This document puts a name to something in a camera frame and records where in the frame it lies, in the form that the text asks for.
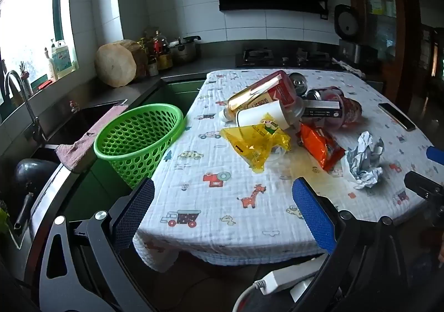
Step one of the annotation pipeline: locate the dark sauce bottle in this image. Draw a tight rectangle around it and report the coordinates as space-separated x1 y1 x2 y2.
138 37 151 64

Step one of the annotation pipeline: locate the orange tea bottle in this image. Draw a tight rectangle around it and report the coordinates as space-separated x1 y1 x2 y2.
222 70 295 122

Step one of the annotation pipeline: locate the green plastic basket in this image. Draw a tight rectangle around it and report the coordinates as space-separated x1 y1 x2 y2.
94 103 184 190

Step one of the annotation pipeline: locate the clear plastic lid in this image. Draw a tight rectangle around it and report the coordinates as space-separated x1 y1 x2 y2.
277 95 306 125

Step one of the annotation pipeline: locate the steel pressure cooker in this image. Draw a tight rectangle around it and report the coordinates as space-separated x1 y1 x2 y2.
169 35 202 63

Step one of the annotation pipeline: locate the green kitchen cabinet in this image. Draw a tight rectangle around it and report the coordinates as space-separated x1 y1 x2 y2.
139 79 206 118

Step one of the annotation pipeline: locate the dark wok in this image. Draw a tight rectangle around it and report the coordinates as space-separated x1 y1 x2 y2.
14 158 59 229

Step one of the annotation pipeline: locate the steel faucet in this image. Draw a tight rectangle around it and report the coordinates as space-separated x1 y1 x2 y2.
4 70 47 146

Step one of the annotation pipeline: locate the white paper cup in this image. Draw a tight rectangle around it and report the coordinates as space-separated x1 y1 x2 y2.
236 100 290 132

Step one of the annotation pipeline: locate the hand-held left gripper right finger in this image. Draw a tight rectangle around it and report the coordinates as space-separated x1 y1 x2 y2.
292 177 417 312

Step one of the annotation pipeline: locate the pink towel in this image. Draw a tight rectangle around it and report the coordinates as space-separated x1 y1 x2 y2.
55 105 129 171

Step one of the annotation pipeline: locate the printed white tablecloth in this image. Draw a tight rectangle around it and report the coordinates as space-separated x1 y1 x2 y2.
133 69 444 273

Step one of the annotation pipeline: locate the round wooden chopping block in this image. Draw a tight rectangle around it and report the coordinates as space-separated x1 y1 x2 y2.
95 39 148 88

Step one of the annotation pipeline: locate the kitchen sink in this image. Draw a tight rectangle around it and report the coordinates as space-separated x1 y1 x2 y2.
45 100 127 146

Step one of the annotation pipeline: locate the white power cable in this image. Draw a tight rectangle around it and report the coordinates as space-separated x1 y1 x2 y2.
232 282 266 312

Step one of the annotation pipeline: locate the red soda can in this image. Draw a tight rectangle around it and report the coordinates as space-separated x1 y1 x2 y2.
305 86 344 102

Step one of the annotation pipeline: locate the white power strip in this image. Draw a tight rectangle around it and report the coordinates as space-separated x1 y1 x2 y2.
256 253 330 302

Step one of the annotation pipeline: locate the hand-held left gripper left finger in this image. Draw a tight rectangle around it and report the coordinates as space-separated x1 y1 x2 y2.
39 177 155 312

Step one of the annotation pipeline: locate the yellow plastic bag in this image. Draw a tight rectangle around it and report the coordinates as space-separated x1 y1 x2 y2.
220 112 291 174

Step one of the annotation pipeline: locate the black gas stove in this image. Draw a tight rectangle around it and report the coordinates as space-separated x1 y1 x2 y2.
235 49 334 68

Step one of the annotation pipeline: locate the white squeeze bottle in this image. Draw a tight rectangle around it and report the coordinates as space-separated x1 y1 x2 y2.
44 47 58 82

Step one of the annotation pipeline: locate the wooden display cabinet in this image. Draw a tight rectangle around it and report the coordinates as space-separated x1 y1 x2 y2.
343 0 444 101

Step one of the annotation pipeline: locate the orange snack packet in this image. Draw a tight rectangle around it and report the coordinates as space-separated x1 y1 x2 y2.
299 123 346 171

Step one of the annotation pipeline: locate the cup with brushes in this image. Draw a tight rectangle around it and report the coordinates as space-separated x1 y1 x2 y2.
19 62 34 97

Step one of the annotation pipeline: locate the silver drink can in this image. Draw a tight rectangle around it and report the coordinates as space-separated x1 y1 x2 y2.
289 72 309 95

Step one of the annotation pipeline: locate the rice cooker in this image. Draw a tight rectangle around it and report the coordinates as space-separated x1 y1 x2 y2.
334 4 363 63

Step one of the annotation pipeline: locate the large dish soap jug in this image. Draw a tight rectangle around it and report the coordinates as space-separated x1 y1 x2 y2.
51 39 73 78

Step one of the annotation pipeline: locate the white paper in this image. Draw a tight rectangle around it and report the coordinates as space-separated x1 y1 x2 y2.
344 132 385 189

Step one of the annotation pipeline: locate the smartphone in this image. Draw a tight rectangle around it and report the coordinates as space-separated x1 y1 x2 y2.
378 103 416 131

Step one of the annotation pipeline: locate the kitchen window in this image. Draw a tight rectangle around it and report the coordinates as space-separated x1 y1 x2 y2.
0 0 80 111

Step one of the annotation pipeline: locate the white rag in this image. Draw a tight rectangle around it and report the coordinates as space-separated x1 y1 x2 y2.
331 58 366 78

